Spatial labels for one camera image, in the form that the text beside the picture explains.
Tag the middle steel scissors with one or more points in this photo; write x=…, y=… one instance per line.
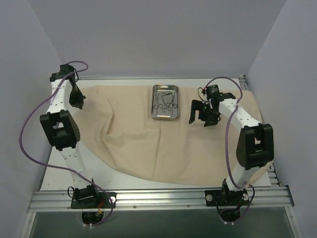
x=165, y=103

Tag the left steel forceps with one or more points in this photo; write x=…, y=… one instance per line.
x=157, y=104

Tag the aluminium rail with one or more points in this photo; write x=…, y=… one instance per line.
x=100, y=77
x=166, y=199

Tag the back aluminium rail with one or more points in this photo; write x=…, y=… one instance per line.
x=100, y=77

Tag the steel forceps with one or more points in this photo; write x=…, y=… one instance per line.
x=157, y=104
x=173, y=103

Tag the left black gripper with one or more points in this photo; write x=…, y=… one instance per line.
x=76, y=97

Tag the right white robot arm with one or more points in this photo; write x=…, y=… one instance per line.
x=255, y=147

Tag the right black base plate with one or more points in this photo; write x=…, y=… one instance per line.
x=226, y=198

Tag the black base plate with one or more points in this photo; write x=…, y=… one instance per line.
x=92, y=200
x=226, y=198

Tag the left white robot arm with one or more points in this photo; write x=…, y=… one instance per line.
x=62, y=131

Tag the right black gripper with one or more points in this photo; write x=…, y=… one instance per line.
x=200, y=110

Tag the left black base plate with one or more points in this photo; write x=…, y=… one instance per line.
x=92, y=200

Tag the steel instrument tray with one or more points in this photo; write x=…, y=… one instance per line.
x=162, y=89

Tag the front aluminium rail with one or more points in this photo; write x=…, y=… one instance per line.
x=166, y=199

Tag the beige cloth surgical kit roll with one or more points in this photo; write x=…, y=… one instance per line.
x=117, y=126

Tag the right steel forceps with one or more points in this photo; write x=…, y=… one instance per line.
x=173, y=103

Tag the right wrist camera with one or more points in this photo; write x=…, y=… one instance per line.
x=212, y=91

